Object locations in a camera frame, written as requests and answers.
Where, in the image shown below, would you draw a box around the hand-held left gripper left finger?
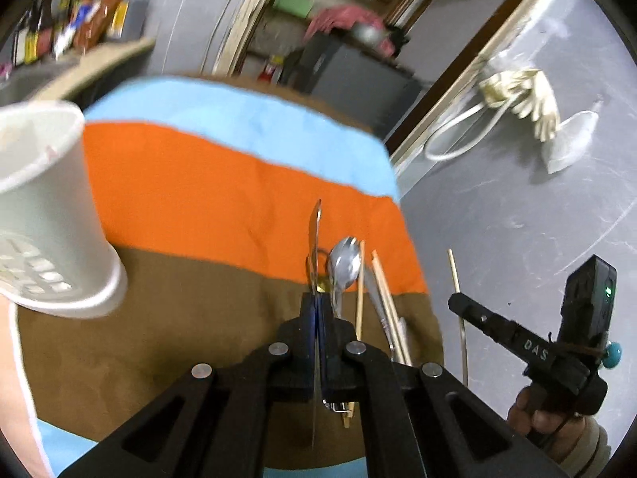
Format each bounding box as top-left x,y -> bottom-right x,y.
60,294 -> 316,478

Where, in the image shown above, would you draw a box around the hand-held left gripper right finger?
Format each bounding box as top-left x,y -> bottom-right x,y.
319,294 -> 568,478

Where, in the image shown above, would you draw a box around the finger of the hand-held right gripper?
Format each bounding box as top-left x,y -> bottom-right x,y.
448,292 -> 562,365

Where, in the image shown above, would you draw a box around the wooden chopstick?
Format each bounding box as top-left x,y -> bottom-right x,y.
370,253 -> 401,362
447,249 -> 469,388
354,240 -> 366,340
373,251 -> 413,365

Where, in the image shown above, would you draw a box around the silver metal spoon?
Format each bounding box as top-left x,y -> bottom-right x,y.
327,236 -> 362,320

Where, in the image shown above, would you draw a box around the silver table knife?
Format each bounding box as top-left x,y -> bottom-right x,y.
305,199 -> 325,450

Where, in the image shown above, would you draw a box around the white plastic utensil holder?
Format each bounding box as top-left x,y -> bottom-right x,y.
0,100 -> 129,320

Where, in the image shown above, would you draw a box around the person's right hand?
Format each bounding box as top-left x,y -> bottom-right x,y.
508,387 -> 588,452

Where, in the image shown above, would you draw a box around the silver metal utensil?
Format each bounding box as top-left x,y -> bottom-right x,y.
364,266 -> 412,352

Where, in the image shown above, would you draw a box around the white face mask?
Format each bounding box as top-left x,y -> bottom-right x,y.
543,100 -> 605,175

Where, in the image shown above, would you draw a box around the blue orange brown striped cloth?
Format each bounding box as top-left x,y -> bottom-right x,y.
14,74 -> 446,478

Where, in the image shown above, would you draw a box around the cream rubber gloves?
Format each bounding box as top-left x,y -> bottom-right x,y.
479,69 -> 561,141

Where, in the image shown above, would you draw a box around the dark grey cabinet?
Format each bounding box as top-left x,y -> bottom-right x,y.
281,34 -> 426,136

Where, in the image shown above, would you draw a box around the red yellow container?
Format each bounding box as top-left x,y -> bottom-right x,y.
257,56 -> 284,84

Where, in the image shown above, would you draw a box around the metal pot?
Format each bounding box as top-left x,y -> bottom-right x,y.
352,22 -> 390,47

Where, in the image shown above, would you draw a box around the red cloth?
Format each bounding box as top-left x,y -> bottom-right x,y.
305,4 -> 399,57

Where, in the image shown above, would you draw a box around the green plastic board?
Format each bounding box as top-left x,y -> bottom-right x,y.
271,0 -> 313,15

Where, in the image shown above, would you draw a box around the wooden shelf board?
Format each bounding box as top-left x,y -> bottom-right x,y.
0,37 -> 157,110

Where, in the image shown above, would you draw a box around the row of condiment bottles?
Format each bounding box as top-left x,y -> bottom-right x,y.
10,0 -> 152,68

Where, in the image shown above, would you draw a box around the white hose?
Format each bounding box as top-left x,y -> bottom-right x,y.
424,101 -> 509,161

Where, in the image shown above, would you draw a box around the wooden door frame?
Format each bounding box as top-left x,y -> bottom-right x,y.
213,0 -> 571,196

